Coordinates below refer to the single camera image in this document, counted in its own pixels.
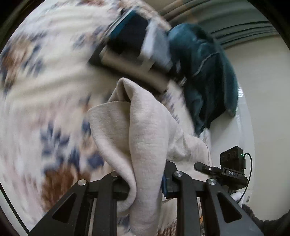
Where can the dark teal garment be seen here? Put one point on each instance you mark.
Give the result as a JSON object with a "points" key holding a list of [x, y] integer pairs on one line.
{"points": [[210, 88]]}

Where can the beige fleece garment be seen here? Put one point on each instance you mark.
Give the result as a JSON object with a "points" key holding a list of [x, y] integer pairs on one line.
{"points": [[136, 135]]}

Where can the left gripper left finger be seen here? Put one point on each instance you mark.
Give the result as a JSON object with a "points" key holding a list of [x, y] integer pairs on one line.
{"points": [[87, 208]]}

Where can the folded dark clothes stack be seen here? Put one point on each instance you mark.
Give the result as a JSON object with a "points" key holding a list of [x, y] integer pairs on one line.
{"points": [[137, 48]]}

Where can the floral fleece blanket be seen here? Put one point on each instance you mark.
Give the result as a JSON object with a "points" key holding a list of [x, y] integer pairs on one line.
{"points": [[47, 88]]}

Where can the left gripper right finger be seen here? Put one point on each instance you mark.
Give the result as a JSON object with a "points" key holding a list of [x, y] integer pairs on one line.
{"points": [[221, 214]]}

